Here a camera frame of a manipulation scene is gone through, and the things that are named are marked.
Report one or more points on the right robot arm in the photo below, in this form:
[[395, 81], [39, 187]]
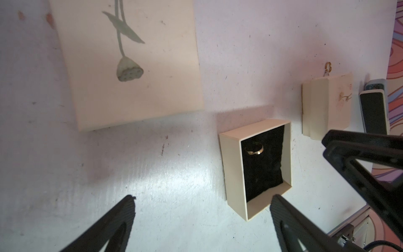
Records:
[[372, 164]]

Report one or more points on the grey stapler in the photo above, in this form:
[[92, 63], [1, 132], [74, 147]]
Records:
[[373, 102]]

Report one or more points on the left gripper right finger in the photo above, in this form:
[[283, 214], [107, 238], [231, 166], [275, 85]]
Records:
[[293, 230]]

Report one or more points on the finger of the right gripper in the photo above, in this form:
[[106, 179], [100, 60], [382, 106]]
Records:
[[345, 149]]

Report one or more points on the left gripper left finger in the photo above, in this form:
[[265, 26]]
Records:
[[111, 232]]

